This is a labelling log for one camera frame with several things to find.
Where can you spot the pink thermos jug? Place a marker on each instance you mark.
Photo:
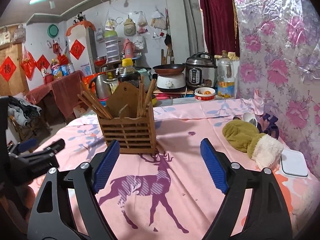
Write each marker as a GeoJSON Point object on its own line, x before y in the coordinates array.
{"type": "Point", "coordinates": [128, 50]}

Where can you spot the bundle of wooden chopsticks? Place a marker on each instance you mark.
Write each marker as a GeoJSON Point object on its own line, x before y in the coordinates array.
{"type": "Point", "coordinates": [93, 103]}

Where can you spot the black silver pressure cooker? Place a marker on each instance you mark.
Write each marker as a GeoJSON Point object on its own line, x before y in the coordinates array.
{"type": "Point", "coordinates": [201, 73]}

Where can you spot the cream cooking pot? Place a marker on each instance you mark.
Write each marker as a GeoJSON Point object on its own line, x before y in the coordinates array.
{"type": "Point", "coordinates": [113, 85]}

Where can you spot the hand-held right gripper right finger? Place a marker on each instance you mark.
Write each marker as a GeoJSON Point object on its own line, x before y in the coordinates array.
{"type": "Point", "coordinates": [213, 166]}

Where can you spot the pink deer-print cloth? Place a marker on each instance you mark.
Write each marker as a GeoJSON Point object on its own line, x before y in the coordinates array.
{"type": "Point", "coordinates": [187, 155]}

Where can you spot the red white bowl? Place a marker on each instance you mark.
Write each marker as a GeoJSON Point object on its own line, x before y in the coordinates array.
{"type": "Point", "coordinates": [205, 95]}

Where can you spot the floral plastic wall sheet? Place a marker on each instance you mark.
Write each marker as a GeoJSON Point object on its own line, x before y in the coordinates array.
{"type": "Point", "coordinates": [280, 55]}

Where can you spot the white electric hot plate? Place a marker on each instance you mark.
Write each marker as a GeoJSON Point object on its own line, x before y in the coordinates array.
{"type": "Point", "coordinates": [171, 82]}

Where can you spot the wooden chopstick holder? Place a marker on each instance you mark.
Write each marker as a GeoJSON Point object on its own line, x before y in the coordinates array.
{"type": "Point", "coordinates": [130, 132]}

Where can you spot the red gift box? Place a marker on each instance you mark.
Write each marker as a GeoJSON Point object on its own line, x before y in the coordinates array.
{"type": "Point", "coordinates": [87, 80]}

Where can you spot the wooden door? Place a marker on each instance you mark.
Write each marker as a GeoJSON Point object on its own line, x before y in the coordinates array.
{"type": "Point", "coordinates": [17, 87]}

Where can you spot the stainless steel kettle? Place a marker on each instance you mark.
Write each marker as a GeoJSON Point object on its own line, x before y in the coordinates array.
{"type": "Point", "coordinates": [101, 87]}

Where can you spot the red-brown cloth-covered table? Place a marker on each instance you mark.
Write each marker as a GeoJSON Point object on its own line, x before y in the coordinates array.
{"type": "Point", "coordinates": [62, 90]}

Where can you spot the green round plate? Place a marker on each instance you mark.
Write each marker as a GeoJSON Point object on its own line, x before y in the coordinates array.
{"type": "Point", "coordinates": [53, 30]}

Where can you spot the dark frying pan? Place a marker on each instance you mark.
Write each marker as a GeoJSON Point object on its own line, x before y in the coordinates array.
{"type": "Point", "coordinates": [168, 68]}

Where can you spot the blue white tin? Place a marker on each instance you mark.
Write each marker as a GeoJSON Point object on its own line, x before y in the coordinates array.
{"type": "Point", "coordinates": [71, 68]}
{"type": "Point", "coordinates": [65, 70]}

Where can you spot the red diamond paper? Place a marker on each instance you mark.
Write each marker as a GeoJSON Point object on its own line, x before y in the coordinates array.
{"type": "Point", "coordinates": [8, 68]}
{"type": "Point", "coordinates": [43, 63]}
{"type": "Point", "coordinates": [77, 49]}

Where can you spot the hanging plastic bag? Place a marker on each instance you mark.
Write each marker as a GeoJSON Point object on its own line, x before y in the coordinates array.
{"type": "Point", "coordinates": [158, 20]}
{"type": "Point", "coordinates": [142, 23]}

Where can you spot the dark red curtain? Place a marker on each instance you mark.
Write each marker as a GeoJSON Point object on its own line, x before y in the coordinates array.
{"type": "Point", "coordinates": [217, 12]}

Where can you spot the olive green fleece mitten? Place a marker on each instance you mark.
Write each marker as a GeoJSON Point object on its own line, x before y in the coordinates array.
{"type": "Point", "coordinates": [240, 135]}

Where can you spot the clear plastic oil bottle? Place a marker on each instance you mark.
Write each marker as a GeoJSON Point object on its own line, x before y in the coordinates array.
{"type": "Point", "coordinates": [225, 80]}

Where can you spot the pile of dark clothes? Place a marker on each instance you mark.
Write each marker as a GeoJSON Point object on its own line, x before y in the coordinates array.
{"type": "Point", "coordinates": [23, 110]}

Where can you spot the red metal bowl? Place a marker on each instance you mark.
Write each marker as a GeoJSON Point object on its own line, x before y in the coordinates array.
{"type": "Point", "coordinates": [100, 60]}

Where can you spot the white flat plastic box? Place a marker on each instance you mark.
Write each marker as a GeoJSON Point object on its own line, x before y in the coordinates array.
{"type": "Point", "coordinates": [293, 163]}

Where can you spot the blue label oil bottle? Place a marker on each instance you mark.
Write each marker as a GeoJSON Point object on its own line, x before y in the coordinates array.
{"type": "Point", "coordinates": [56, 70]}

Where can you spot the heart-patterned hanging holder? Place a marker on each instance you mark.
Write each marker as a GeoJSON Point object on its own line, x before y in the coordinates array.
{"type": "Point", "coordinates": [129, 27]}

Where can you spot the yellow plastic ladle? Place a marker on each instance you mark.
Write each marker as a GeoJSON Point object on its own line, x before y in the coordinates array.
{"type": "Point", "coordinates": [154, 100]}

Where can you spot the dark soy sauce bottle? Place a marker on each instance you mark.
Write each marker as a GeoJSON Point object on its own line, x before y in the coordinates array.
{"type": "Point", "coordinates": [127, 76]}

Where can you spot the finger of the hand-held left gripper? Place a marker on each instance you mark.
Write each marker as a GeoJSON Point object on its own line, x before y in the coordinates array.
{"type": "Point", "coordinates": [53, 146]}
{"type": "Point", "coordinates": [26, 145]}

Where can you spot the red plastic bag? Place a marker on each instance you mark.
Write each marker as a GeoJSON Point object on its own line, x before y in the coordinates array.
{"type": "Point", "coordinates": [27, 66]}

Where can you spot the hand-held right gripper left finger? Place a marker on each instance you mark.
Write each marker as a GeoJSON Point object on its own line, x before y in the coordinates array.
{"type": "Point", "coordinates": [106, 165]}

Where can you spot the panda plush toy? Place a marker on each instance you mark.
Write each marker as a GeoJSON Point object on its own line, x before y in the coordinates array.
{"type": "Point", "coordinates": [78, 18]}

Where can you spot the white refrigerator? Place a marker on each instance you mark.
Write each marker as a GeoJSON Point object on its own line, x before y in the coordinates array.
{"type": "Point", "coordinates": [86, 42]}

